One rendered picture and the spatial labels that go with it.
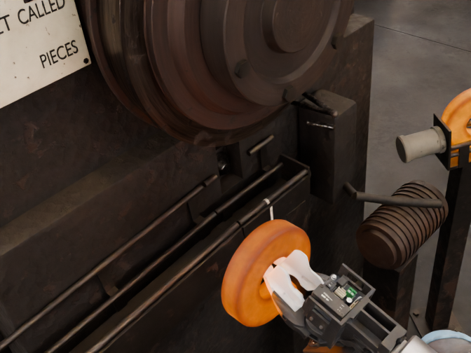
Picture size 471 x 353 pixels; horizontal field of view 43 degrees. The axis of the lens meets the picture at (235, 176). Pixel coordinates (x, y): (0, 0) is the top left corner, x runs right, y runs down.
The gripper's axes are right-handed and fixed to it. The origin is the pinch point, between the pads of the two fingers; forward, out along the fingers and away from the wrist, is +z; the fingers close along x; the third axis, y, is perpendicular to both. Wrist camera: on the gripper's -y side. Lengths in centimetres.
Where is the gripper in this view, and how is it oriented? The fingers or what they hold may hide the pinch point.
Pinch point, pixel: (267, 264)
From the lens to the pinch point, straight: 84.0
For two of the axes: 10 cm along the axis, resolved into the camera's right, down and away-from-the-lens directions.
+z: -7.1, -5.9, 3.9
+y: 1.0, -6.3, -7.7
